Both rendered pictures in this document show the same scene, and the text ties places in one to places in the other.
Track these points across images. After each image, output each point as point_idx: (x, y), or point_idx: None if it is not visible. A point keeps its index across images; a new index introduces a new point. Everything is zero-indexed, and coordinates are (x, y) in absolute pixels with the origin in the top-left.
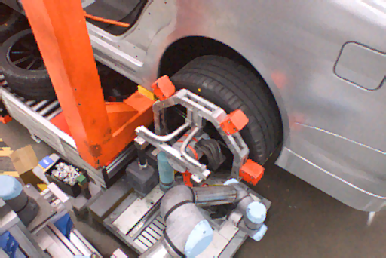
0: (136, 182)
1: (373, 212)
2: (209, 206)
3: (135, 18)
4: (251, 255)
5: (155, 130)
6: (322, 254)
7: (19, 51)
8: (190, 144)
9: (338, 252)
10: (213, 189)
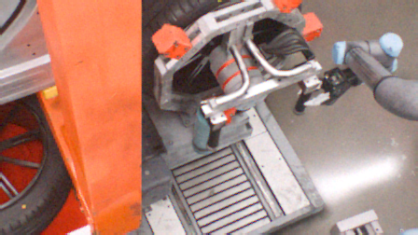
0: (161, 189)
1: None
2: (334, 93)
3: (22, 4)
4: (287, 119)
5: (162, 103)
6: (317, 49)
7: None
8: (247, 65)
9: (321, 34)
10: (374, 62)
